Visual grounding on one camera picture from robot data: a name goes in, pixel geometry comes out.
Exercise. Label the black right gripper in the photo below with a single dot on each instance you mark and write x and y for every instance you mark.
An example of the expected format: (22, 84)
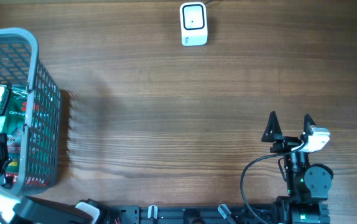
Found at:
(285, 143)

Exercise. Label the green 3M gloves packet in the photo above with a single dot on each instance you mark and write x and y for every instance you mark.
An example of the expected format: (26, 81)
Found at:
(14, 125)

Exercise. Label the red Nescafe sachet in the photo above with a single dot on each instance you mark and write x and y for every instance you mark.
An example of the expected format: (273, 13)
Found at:
(11, 178)

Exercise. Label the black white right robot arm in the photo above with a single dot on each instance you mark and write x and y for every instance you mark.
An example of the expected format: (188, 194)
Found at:
(307, 184)

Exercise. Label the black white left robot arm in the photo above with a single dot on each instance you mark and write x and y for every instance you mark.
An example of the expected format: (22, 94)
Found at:
(14, 209)

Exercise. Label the white barcode scanner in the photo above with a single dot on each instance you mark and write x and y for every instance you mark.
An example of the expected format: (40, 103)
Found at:
(193, 24)

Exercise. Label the grey plastic shopping basket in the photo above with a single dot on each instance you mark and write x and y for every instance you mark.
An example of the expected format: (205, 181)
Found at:
(20, 65)

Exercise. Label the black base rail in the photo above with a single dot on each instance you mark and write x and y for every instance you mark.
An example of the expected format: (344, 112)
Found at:
(186, 215)

